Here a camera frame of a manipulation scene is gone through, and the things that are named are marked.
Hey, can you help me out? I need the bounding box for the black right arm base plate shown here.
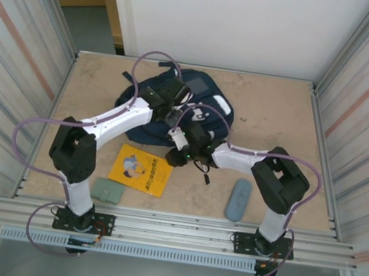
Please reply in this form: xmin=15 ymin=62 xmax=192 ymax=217
xmin=228 ymin=230 xmax=295 ymax=262

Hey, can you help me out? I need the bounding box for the navy blue backpack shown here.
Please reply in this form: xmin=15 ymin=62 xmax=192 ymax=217
xmin=109 ymin=58 xmax=242 ymax=158

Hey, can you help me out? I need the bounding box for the yellow picture book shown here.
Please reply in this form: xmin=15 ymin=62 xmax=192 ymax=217
xmin=106 ymin=141 xmax=176 ymax=200

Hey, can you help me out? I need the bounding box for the aluminium table rail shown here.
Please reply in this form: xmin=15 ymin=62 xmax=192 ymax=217
xmin=0 ymin=185 xmax=363 ymax=275

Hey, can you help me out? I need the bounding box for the pale green wallet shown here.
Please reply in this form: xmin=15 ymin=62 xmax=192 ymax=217
xmin=89 ymin=176 xmax=126 ymax=205

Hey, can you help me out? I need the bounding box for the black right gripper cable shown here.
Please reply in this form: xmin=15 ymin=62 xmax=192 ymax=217
xmin=190 ymin=159 xmax=214 ymax=185

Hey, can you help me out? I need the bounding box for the blue glasses case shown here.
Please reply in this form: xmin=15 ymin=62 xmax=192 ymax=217
xmin=223 ymin=176 xmax=254 ymax=224

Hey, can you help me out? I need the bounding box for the grey slotted cable duct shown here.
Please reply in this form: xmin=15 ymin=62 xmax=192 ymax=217
xmin=0 ymin=223 xmax=259 ymax=276

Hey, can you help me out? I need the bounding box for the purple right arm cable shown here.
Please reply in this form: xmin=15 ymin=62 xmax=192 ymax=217
xmin=153 ymin=100 xmax=332 ymax=276

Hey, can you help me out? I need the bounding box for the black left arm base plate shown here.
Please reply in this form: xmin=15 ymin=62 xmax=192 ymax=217
xmin=51 ymin=205 xmax=117 ymax=238

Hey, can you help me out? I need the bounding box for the aluminium frame post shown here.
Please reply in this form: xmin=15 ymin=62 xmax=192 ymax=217
xmin=35 ymin=0 xmax=89 ymax=60
xmin=311 ymin=0 xmax=369 ymax=102

